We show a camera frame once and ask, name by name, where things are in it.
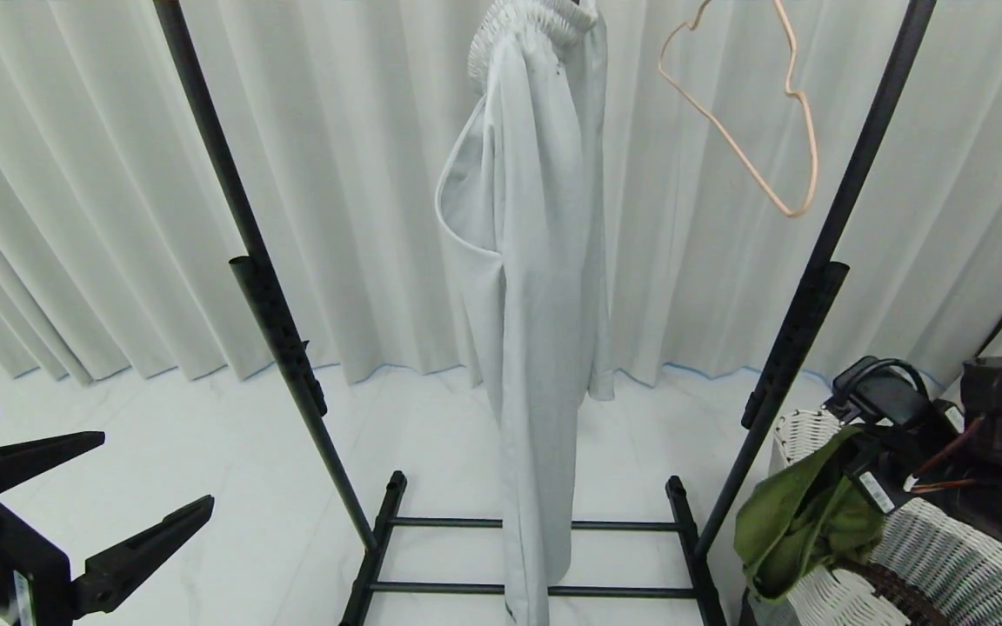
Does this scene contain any pale grey garment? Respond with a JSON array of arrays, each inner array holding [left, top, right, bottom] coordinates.
[[435, 0, 617, 626]]

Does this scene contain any white curtain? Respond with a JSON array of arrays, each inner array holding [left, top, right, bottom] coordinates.
[[0, 0, 1002, 388]]

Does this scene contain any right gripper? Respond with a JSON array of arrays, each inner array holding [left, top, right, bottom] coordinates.
[[844, 409, 961, 516]]

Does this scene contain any green garment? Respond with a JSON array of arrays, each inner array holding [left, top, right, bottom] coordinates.
[[733, 424, 886, 603]]

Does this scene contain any pink clothes hanger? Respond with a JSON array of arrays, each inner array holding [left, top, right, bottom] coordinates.
[[658, 0, 818, 218]]

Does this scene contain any black clothes rack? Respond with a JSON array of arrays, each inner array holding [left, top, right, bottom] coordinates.
[[151, 0, 939, 626]]

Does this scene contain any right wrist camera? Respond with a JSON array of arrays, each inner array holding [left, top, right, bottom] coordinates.
[[825, 356, 934, 429]]

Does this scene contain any white laundry basket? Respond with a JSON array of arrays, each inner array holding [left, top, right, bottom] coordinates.
[[753, 409, 1002, 626]]

